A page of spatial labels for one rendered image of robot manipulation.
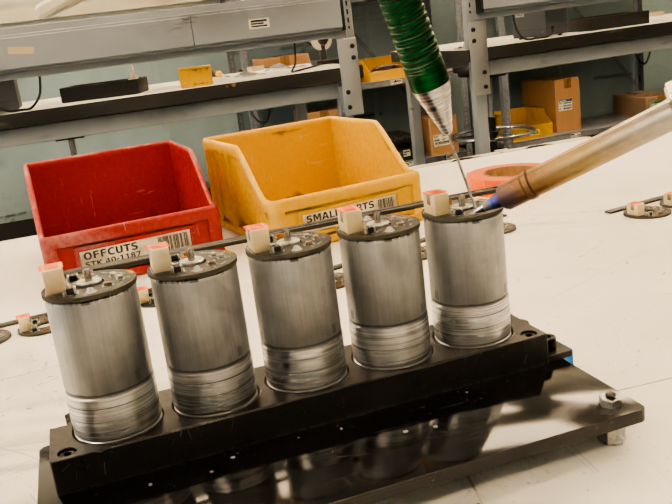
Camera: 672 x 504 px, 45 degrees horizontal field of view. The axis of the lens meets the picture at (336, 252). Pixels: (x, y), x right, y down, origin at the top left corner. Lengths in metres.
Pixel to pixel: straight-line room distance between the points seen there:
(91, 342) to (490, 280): 0.12
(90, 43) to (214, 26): 0.35
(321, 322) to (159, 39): 2.24
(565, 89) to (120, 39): 3.04
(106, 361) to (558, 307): 0.19
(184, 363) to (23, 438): 0.09
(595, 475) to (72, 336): 0.14
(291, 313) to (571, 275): 0.18
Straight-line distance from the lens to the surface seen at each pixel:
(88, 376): 0.23
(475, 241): 0.24
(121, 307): 0.22
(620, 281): 0.37
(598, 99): 5.52
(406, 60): 0.22
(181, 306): 0.22
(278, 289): 0.23
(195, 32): 2.47
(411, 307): 0.24
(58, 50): 2.45
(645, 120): 0.23
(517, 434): 0.23
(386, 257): 0.23
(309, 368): 0.23
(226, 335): 0.23
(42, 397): 0.33
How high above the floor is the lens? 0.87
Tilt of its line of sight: 15 degrees down
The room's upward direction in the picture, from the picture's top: 7 degrees counter-clockwise
